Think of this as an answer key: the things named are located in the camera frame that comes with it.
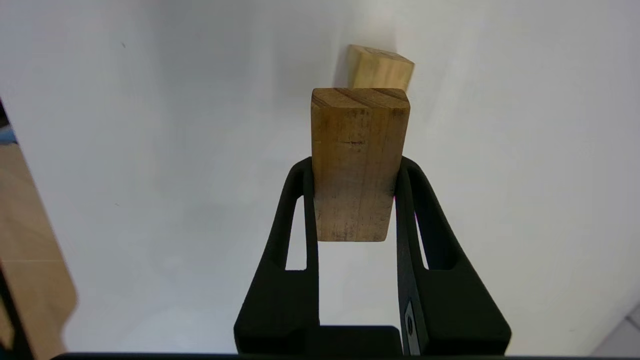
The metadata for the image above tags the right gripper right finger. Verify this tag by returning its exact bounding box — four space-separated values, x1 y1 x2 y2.
395 156 512 356

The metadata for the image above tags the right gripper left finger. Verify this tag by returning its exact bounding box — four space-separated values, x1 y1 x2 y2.
234 157 321 356

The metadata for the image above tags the rectangular wooden building block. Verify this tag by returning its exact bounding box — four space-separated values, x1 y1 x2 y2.
311 87 411 243

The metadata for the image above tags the arched wooden building block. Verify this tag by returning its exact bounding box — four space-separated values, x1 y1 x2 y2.
346 44 416 92

